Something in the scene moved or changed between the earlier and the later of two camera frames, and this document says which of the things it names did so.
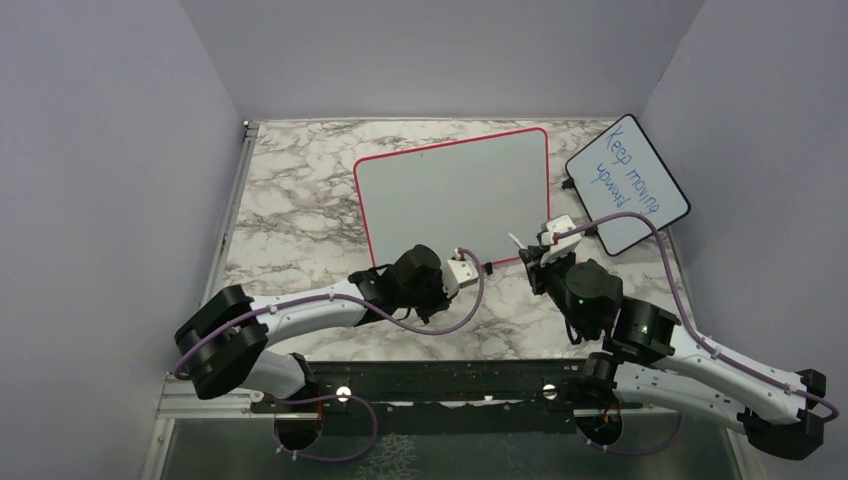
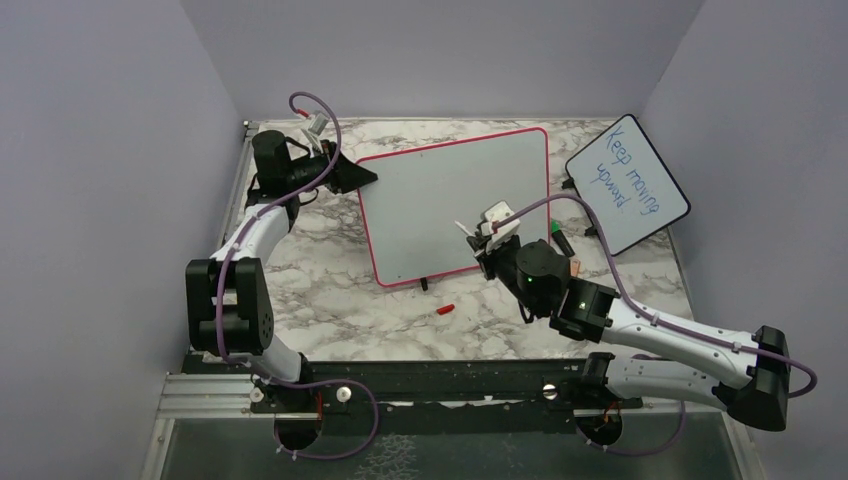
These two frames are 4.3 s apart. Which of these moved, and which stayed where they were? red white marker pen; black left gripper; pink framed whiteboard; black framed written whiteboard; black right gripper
Moved: black left gripper; black right gripper; red white marker pen
Stayed: pink framed whiteboard; black framed written whiteboard
